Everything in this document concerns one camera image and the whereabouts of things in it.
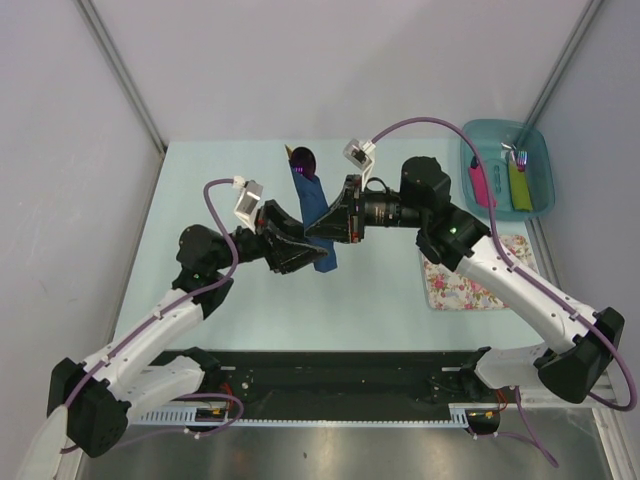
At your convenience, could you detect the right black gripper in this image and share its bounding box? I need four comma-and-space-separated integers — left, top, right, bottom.
306, 175, 427, 244

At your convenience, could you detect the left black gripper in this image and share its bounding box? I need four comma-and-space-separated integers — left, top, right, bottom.
211, 200, 328, 275

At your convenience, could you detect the dark blue paper napkin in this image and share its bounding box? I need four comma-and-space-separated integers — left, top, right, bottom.
291, 167, 338, 273

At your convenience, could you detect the purple spoon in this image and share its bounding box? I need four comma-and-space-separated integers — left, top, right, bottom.
289, 146, 316, 182

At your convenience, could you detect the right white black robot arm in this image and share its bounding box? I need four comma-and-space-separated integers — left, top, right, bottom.
306, 157, 624, 404

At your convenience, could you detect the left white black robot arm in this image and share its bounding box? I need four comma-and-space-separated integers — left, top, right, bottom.
47, 200, 328, 458

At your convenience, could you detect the green rolled napkin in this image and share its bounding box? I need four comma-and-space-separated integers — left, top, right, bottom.
508, 162, 533, 212

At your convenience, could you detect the floral cloth mat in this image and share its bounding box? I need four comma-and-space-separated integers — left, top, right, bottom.
421, 235, 537, 311

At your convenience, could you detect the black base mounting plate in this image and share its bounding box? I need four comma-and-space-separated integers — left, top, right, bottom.
183, 347, 514, 422

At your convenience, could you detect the teal plastic bin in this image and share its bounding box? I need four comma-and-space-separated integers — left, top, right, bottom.
460, 119, 555, 222

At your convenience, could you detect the iridescent fork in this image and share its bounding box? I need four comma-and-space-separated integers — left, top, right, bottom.
513, 150, 529, 173

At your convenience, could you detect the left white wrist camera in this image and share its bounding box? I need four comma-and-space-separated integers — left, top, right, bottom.
233, 176, 263, 231

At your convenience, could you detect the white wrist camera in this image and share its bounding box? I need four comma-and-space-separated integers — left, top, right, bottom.
343, 139, 376, 186
233, 176, 263, 231

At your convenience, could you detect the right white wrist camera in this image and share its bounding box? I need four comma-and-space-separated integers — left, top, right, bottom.
343, 139, 376, 186

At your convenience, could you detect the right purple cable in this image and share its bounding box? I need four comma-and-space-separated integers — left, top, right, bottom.
367, 117, 637, 469

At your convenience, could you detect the white slotted cable duct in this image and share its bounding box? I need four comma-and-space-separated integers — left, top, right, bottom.
134, 405, 471, 429

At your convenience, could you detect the aluminium rail frame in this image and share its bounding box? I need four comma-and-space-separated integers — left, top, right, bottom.
72, 219, 621, 480

